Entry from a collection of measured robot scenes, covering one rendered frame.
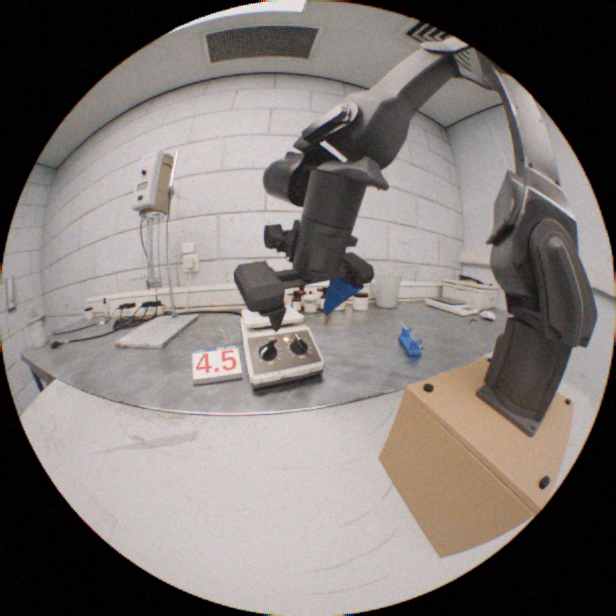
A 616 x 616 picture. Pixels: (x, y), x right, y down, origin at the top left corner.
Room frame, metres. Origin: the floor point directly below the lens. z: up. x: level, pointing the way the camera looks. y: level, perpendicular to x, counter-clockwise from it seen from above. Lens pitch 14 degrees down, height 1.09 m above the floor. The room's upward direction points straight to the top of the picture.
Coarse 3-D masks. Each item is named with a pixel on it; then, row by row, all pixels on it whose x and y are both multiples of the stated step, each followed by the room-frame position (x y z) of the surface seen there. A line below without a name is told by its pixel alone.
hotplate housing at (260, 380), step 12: (288, 324) 0.34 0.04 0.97; (300, 324) 0.35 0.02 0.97; (252, 336) 0.29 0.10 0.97; (312, 336) 0.32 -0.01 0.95; (252, 372) 0.23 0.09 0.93; (276, 372) 0.24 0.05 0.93; (288, 372) 0.24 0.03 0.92; (300, 372) 0.25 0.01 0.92; (312, 372) 0.26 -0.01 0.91; (264, 384) 0.23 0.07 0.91
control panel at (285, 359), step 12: (264, 336) 0.29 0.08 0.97; (276, 336) 0.30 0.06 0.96; (288, 336) 0.30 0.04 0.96; (300, 336) 0.31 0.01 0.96; (252, 348) 0.26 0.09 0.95; (276, 348) 0.27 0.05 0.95; (288, 348) 0.28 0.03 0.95; (312, 348) 0.29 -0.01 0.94; (252, 360) 0.24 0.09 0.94; (264, 360) 0.25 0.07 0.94; (276, 360) 0.25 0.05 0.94; (288, 360) 0.26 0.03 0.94; (300, 360) 0.26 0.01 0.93; (312, 360) 0.27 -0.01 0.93; (264, 372) 0.23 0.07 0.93
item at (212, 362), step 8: (208, 352) 0.27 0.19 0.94; (216, 352) 0.28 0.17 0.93; (224, 352) 0.28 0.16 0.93; (232, 352) 0.29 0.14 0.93; (200, 360) 0.26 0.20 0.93; (208, 360) 0.26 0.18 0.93; (216, 360) 0.27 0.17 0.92; (224, 360) 0.27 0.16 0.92; (232, 360) 0.28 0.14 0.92; (200, 368) 0.25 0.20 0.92; (208, 368) 0.25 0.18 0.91; (216, 368) 0.26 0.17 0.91; (224, 368) 0.26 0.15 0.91; (232, 368) 0.26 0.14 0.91
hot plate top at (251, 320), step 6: (288, 306) 0.43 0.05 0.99; (246, 312) 0.37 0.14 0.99; (288, 312) 0.37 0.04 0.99; (294, 312) 0.37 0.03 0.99; (246, 318) 0.33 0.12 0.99; (252, 318) 0.33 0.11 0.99; (258, 318) 0.33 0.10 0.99; (264, 318) 0.33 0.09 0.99; (288, 318) 0.33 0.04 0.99; (294, 318) 0.33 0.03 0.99; (300, 318) 0.33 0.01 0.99; (246, 324) 0.30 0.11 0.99; (252, 324) 0.30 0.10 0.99; (258, 324) 0.30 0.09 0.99; (264, 324) 0.30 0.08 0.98; (270, 324) 0.31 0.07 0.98
